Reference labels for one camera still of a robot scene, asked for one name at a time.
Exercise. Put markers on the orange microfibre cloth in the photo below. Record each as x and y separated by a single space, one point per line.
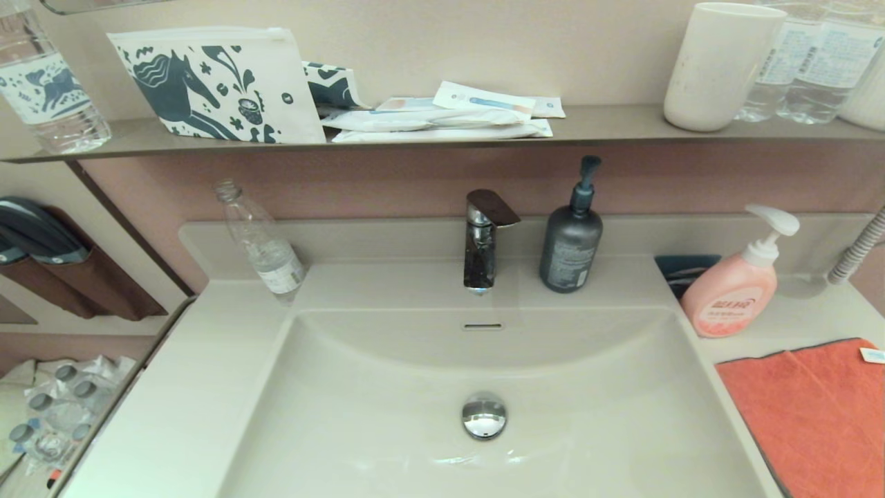
816 415

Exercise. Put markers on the white wash basin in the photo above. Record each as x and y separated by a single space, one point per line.
387 387

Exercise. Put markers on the dark grey pump bottle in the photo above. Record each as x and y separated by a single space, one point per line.
570 249

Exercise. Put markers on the white sachet peach print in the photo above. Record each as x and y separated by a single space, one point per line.
408 104

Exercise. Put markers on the white sachet blue stripe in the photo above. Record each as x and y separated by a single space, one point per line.
484 97

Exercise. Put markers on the chrome drain stopper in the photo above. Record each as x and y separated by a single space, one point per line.
484 415

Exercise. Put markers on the empty clear plastic bottle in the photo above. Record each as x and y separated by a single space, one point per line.
266 249

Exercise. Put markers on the small white sachet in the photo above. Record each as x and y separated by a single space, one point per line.
550 107

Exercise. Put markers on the small blue print pouch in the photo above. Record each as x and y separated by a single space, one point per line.
332 86

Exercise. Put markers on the dark blue soap dish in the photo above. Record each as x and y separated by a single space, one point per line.
681 266

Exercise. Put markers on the white pouch blue horse print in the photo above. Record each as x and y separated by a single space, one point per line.
207 83

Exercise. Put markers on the pink pump soap bottle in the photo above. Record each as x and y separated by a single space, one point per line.
729 297

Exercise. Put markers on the tall white cup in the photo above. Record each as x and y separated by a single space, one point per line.
719 69

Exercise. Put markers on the clear water bottle white label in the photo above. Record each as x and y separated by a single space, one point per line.
767 83
826 76

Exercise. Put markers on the clear water bottle grey cap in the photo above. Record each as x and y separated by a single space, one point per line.
81 431
41 402
86 391
66 373
22 434

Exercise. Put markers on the dark grey hair dryer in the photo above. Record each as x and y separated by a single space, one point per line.
34 232

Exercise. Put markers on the clear bottle blue deer label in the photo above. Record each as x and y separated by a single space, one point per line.
48 90

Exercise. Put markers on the white ribbed container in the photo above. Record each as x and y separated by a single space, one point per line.
870 97

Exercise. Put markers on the grey wall shelf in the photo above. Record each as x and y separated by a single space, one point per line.
622 128

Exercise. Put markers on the brown wall holder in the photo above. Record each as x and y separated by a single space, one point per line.
104 290

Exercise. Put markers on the beige towel rail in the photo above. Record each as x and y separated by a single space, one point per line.
104 423

